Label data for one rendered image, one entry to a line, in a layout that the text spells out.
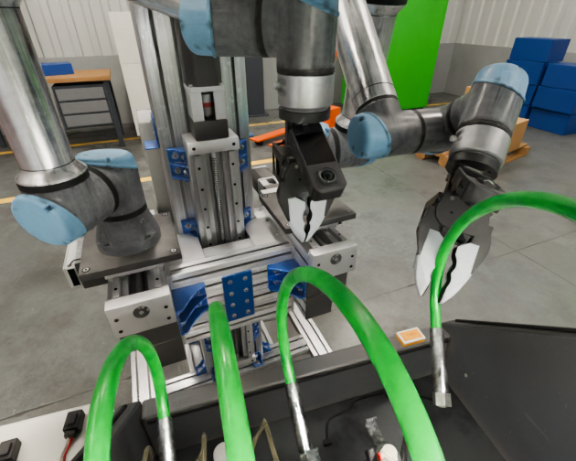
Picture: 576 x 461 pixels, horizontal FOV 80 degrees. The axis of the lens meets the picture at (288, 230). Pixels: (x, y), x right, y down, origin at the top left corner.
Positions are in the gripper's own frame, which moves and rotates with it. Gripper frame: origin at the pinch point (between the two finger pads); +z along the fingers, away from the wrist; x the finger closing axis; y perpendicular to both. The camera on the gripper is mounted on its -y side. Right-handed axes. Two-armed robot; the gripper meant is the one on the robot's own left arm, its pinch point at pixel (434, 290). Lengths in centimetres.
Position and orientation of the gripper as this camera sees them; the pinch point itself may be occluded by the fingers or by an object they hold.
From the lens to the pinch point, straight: 50.8
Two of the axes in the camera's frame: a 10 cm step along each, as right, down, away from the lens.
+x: -9.2, -3.6, 1.4
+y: 0.9, 1.7, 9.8
